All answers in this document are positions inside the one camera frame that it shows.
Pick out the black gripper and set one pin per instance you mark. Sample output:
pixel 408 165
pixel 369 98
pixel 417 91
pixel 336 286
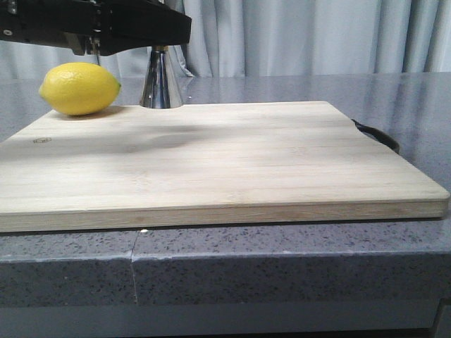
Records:
pixel 93 27

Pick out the steel double jigger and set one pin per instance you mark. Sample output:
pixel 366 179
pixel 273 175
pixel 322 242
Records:
pixel 161 90

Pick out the yellow lemon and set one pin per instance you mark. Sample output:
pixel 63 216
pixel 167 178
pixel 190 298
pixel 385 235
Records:
pixel 79 88

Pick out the grey curtain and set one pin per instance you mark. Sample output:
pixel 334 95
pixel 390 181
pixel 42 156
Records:
pixel 280 38

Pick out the wooden cutting board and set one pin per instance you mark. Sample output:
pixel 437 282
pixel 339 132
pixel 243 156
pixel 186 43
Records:
pixel 205 164

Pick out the black cutting board handle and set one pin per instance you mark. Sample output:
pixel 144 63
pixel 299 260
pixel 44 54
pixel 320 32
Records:
pixel 378 135

